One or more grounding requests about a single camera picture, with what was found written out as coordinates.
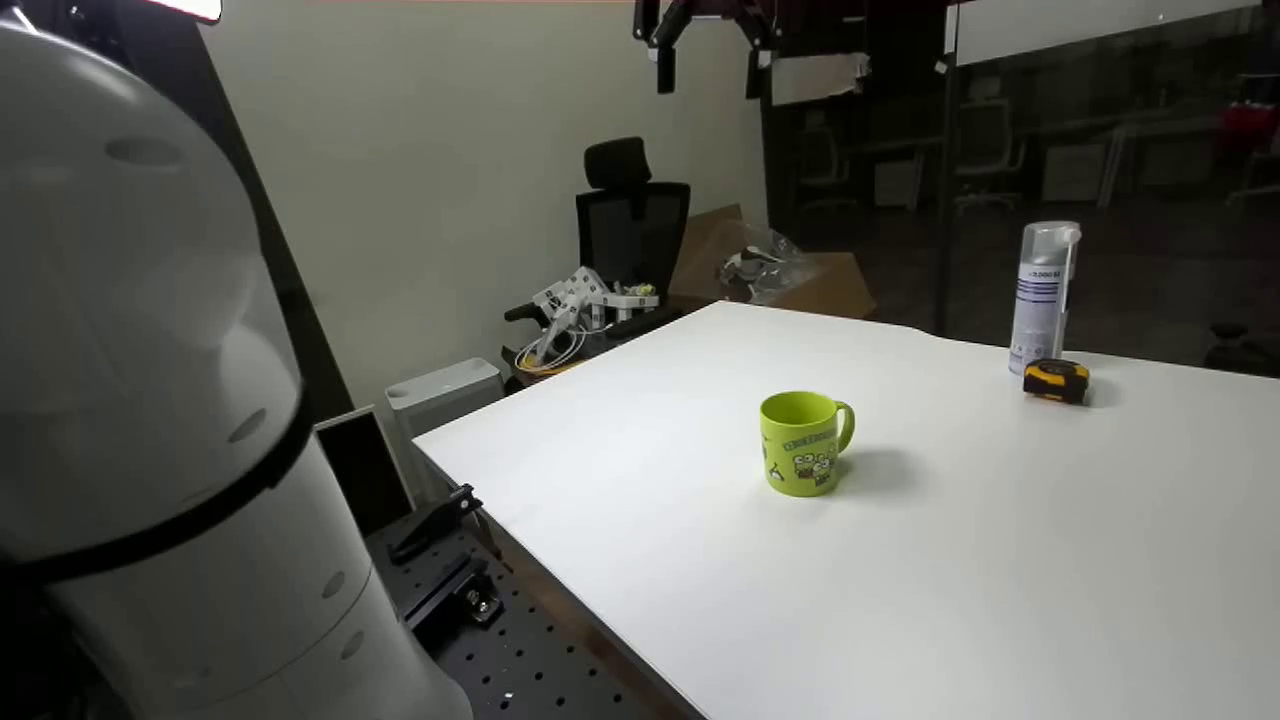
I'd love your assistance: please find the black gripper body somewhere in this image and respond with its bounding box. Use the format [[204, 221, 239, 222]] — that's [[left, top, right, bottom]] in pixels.
[[628, 0, 805, 57]]

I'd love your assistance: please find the yellow-green plastic mug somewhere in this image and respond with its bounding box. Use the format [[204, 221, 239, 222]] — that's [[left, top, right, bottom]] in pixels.
[[761, 393, 857, 496]]

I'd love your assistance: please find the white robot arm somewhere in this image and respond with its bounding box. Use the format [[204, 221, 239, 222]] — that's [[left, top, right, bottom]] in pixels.
[[0, 11, 473, 720]]

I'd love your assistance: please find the black office chair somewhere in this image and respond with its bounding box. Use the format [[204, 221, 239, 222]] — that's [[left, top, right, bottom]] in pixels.
[[576, 137, 692, 292]]

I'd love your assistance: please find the brown cardboard box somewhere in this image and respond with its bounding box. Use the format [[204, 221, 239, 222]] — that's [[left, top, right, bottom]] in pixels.
[[666, 202, 875, 320]]

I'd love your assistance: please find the white black robot toy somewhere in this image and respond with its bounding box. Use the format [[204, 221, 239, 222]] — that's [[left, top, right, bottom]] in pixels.
[[502, 267, 660, 377]]

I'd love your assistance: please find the white spray can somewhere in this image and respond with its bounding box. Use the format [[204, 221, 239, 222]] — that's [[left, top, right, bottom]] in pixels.
[[1007, 221, 1083, 372]]

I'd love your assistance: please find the black yellow tape measure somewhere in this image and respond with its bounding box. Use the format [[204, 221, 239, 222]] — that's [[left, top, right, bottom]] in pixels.
[[1022, 361, 1087, 405]]

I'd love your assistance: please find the black table clamp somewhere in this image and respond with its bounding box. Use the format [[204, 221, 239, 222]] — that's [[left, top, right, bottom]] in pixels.
[[392, 483, 480, 562]]

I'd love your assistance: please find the grey box by wall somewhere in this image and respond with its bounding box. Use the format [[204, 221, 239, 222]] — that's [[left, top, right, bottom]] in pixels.
[[383, 355, 502, 436]]

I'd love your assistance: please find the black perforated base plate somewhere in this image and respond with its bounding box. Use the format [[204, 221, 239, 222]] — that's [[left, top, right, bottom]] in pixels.
[[368, 460, 700, 720]]

